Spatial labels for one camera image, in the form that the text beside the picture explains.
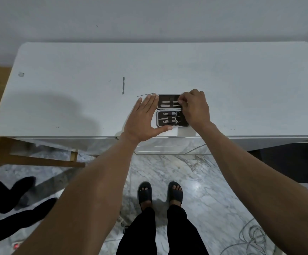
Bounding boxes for person's right hand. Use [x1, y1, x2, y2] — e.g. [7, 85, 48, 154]
[179, 89, 211, 131]

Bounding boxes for person's left hand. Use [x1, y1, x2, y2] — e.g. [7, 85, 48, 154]
[121, 94, 173, 143]

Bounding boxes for black manicure kit case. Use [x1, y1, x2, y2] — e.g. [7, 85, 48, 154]
[156, 94, 189, 128]

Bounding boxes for person's right forearm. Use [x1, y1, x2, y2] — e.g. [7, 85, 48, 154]
[195, 121, 308, 255]

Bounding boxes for person's left forearm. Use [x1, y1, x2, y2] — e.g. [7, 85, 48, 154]
[12, 132, 142, 255]

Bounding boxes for small silver scissors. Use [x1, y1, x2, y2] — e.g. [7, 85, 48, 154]
[159, 116, 182, 124]

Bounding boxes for white table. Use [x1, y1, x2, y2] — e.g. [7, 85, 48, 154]
[0, 41, 308, 156]

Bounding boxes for black right sandal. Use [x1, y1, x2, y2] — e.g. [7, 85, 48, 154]
[167, 181, 184, 206]

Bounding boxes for black sandal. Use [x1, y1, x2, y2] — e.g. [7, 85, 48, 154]
[167, 181, 184, 206]
[138, 182, 153, 208]

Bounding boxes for black left sandal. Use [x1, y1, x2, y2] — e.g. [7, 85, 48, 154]
[138, 182, 153, 208]

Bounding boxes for black trousers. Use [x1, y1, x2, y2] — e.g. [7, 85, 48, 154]
[116, 204, 211, 255]

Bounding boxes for dark cabinet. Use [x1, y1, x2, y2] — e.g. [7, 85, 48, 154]
[248, 141, 308, 184]

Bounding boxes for power strip with red light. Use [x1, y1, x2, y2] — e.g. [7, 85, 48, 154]
[8, 237, 24, 255]

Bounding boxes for grey cable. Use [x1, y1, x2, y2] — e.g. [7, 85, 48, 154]
[219, 217, 278, 255]

